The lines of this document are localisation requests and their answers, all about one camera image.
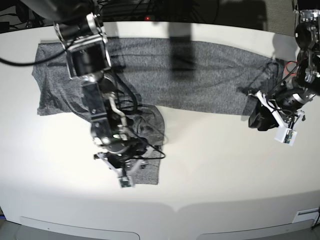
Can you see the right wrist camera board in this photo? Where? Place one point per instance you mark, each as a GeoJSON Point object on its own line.
{"type": "Point", "coordinates": [126, 182]}

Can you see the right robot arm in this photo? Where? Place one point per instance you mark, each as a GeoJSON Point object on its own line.
{"type": "Point", "coordinates": [80, 30]}

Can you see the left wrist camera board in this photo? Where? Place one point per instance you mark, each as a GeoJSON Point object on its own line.
{"type": "Point", "coordinates": [285, 135]}

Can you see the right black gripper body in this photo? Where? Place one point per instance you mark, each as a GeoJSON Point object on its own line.
{"type": "Point", "coordinates": [122, 151]}

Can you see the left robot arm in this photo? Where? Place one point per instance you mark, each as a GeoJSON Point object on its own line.
{"type": "Point", "coordinates": [306, 73]}

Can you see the grey long-sleeve T-shirt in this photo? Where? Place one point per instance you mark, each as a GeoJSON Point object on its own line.
{"type": "Point", "coordinates": [175, 73]}

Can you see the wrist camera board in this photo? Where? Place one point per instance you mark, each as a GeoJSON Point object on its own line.
{"type": "Point", "coordinates": [285, 135]}
{"type": "Point", "coordinates": [126, 182]}

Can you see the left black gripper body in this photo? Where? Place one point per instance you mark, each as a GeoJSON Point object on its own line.
{"type": "Point", "coordinates": [287, 101]}

